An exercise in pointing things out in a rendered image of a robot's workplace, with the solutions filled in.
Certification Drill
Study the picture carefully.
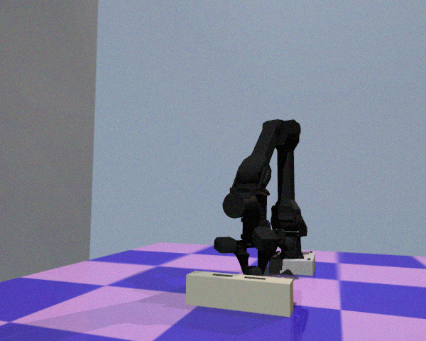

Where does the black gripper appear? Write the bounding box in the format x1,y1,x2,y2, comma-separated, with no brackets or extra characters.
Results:
214,215,294,275

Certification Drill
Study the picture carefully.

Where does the black two-prong plug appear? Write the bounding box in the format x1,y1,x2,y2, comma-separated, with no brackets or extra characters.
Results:
248,266,263,276

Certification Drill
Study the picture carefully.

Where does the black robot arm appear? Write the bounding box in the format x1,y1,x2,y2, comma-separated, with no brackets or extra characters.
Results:
222,119,307,259

